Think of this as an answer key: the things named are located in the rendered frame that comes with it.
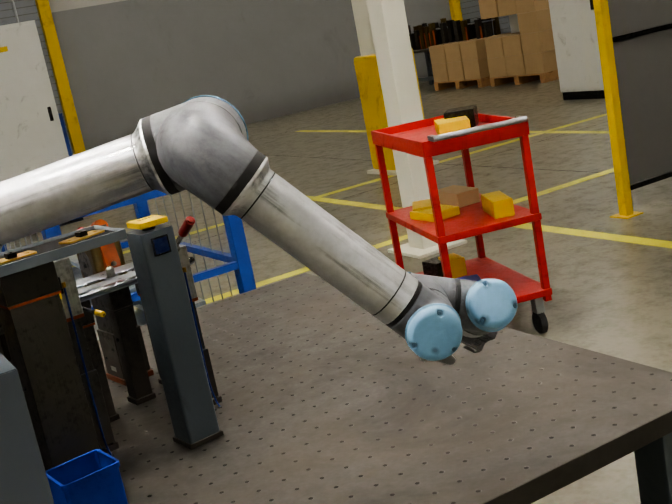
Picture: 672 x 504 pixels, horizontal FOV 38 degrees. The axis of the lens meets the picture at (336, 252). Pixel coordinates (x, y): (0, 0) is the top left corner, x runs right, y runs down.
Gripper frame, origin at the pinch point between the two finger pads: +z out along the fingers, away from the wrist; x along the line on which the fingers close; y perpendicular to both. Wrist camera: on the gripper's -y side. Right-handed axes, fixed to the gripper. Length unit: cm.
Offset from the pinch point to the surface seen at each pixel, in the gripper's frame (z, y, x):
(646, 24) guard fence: 363, 77, 283
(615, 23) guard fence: 354, 59, 268
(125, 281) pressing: 41, -59, -17
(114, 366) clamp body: 74, -57, -35
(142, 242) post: 11, -55, -11
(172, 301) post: 17, -45, -18
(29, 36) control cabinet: 744, -383, 193
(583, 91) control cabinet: 924, 146, 494
